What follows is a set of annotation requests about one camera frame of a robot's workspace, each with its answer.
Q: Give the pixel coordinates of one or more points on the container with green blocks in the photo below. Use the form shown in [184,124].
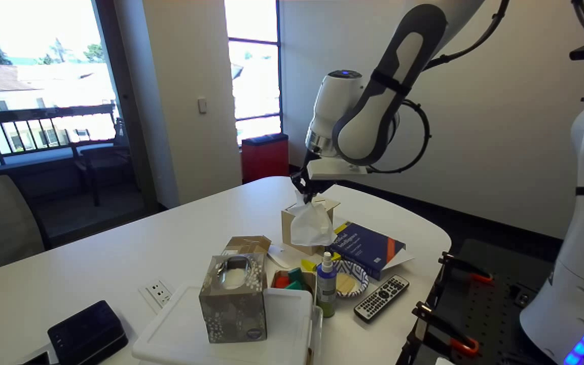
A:
[292,279]

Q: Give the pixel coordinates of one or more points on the black orange clamp far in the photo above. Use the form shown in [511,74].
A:
[475,271]

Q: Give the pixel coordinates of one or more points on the grey tissue box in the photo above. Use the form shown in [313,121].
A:
[234,293]

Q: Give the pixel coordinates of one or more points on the black remote control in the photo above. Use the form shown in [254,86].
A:
[379,298]

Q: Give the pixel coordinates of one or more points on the small sanitizer bottle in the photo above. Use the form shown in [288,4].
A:
[327,283]

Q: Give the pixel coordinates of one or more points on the black mounting board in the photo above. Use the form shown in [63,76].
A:
[484,312]

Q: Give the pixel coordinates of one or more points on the wall light switch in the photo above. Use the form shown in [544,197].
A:
[202,105]

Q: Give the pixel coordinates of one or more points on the office chair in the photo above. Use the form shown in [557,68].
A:
[0,223]

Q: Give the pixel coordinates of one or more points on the balcony chair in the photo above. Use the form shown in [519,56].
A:
[92,156]

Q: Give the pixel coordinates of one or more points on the red cabinet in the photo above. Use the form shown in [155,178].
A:
[264,156]

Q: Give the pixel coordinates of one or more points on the table power outlet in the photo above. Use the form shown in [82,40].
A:
[157,294]

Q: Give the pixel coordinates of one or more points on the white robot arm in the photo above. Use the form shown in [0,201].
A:
[353,121]

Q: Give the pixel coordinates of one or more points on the blue book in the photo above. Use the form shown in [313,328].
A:
[367,247]

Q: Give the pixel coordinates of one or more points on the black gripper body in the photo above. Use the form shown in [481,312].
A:
[308,189]

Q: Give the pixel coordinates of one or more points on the black orange clamp near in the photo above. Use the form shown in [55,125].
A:
[443,334]

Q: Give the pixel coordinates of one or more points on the black orange clamp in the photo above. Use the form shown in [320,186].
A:
[475,271]
[443,334]

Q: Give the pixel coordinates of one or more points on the black tablet device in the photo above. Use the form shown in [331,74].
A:
[88,336]

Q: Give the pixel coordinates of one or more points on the wooden shape sorter cube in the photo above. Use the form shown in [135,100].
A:
[286,217]

